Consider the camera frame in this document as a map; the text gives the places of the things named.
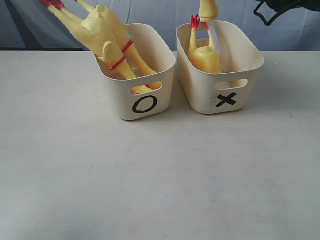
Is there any grey backdrop cloth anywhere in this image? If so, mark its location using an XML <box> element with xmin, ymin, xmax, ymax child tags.
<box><xmin>0</xmin><ymin>0</ymin><xmax>320</xmax><ymax>51</ymax></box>

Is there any headless yellow rubber chicken body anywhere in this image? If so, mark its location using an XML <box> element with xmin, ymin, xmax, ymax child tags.
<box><xmin>188</xmin><ymin>14</ymin><xmax>222</xmax><ymax>74</ymax></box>

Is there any cream bin marked O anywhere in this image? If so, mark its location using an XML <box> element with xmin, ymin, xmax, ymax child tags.
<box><xmin>96</xmin><ymin>23</ymin><xmax>176</xmax><ymax>121</ymax></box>

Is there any broken chicken head with tube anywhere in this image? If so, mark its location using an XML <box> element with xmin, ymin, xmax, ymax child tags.
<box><xmin>198</xmin><ymin>0</ymin><xmax>221</xmax><ymax>54</ymax></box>

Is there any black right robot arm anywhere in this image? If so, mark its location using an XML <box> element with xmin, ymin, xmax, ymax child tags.
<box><xmin>253</xmin><ymin>0</ymin><xmax>320</xmax><ymax>27</ymax></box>

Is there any cream bin marked X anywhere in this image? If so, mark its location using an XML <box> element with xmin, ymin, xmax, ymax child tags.
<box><xmin>176</xmin><ymin>20</ymin><xmax>265</xmax><ymax>115</ymax></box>

